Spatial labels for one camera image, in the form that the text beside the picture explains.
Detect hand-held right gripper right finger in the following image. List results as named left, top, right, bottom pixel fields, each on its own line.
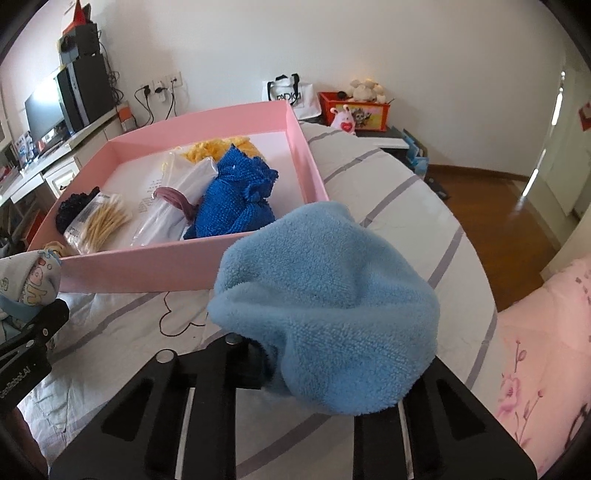
left=353, top=355, right=541, bottom=480

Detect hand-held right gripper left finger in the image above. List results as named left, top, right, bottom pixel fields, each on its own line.
left=48, top=335, right=278, bottom=480

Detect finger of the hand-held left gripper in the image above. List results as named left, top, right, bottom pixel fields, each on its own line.
left=0, top=299, right=70, bottom=370

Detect pale printed baby cloth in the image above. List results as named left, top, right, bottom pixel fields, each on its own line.
left=0, top=249, right=63, bottom=333

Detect light blue fleece cloth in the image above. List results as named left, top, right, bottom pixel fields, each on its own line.
left=206, top=200, right=439, bottom=416

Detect cotton swabs packet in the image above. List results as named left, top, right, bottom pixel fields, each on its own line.
left=62, top=192, right=134, bottom=254

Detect dark blue scrunchie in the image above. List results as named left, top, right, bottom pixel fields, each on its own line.
left=55, top=186, right=101, bottom=236

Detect pink cardboard box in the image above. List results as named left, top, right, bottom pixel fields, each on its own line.
left=25, top=100, right=329, bottom=294

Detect blue knitted toy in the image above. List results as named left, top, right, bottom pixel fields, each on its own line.
left=183, top=144, right=279, bottom=241

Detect clear plastic bag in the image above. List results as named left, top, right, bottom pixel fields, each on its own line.
left=131, top=148, right=220, bottom=245

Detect yellow knitted toy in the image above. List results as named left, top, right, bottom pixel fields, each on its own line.
left=178, top=135, right=266, bottom=164

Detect person's left forearm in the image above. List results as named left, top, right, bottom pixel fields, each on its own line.
left=0, top=408, right=47, bottom=480

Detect white desk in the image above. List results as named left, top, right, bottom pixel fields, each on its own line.
left=0, top=108, right=123, bottom=222

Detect blue printed packages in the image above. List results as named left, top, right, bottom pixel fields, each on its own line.
left=14, top=130, right=35, bottom=164

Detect pink floral pillow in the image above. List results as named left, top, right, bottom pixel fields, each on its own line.
left=496, top=257, right=591, bottom=467

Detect white striped quilted table cover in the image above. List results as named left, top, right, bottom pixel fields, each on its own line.
left=18, top=120, right=497, bottom=480

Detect black computer monitor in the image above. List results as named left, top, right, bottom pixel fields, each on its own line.
left=24, top=74, right=65, bottom=146

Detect black computer tower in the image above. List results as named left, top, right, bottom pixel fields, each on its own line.
left=54, top=54, right=115, bottom=134

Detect pink plush toy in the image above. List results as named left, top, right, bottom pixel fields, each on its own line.
left=330, top=105, right=357, bottom=136

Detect blue boxes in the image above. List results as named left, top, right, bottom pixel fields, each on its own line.
left=402, top=128, right=430, bottom=178

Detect white tote bag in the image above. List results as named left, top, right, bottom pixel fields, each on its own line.
left=262, top=74, right=321, bottom=121

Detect black low cabinet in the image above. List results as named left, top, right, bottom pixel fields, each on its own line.
left=305, top=115, right=409, bottom=151

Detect red toy box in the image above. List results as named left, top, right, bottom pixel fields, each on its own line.
left=318, top=91, right=391, bottom=134

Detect black speaker box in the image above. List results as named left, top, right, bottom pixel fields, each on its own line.
left=59, top=22, right=100, bottom=63

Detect beige plush toy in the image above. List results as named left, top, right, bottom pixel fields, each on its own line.
left=346, top=78, right=386, bottom=103

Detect red and white carton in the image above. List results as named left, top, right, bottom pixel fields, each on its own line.
left=62, top=0, right=93, bottom=35

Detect black power cable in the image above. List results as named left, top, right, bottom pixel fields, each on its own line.
left=134, top=83, right=178, bottom=127

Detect white wall socket strip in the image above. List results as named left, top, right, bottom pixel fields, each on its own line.
left=139, top=71, right=183, bottom=95

